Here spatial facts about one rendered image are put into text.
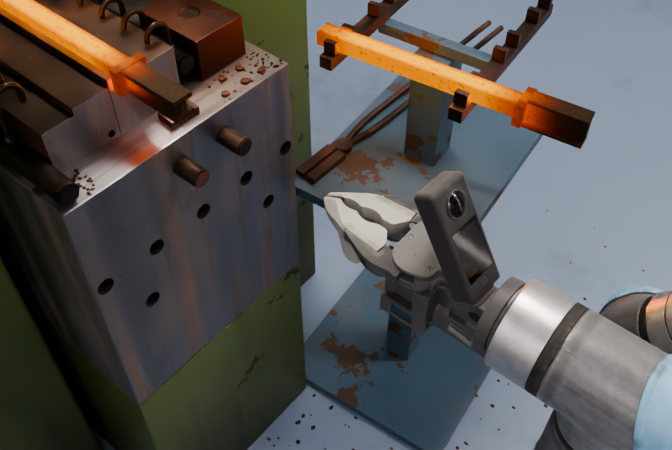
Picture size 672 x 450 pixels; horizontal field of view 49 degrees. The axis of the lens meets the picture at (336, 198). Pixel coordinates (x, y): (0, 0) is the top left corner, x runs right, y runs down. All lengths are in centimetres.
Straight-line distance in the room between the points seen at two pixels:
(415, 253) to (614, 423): 22
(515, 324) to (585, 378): 7
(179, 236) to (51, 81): 27
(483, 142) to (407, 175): 16
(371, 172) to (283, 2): 34
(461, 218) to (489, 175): 64
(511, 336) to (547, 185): 161
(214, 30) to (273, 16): 32
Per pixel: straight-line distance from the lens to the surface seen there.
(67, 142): 92
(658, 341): 77
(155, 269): 105
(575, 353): 63
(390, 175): 125
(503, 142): 134
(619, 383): 63
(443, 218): 62
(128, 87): 92
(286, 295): 139
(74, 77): 95
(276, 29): 134
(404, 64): 103
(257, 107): 104
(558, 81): 262
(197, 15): 105
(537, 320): 64
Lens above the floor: 153
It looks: 47 degrees down
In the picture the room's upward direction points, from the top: straight up
